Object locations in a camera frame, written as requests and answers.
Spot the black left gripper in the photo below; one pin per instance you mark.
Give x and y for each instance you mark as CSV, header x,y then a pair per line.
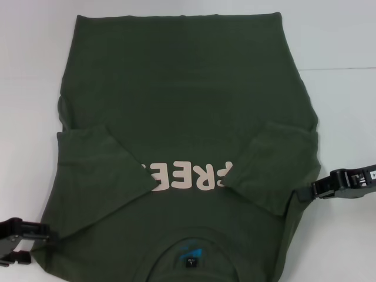
x,y
8,235

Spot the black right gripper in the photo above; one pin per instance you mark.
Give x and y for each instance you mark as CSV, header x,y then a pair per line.
x,y
355,182

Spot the dark green FREE! t-shirt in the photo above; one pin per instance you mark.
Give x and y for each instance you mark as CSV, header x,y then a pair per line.
x,y
182,102

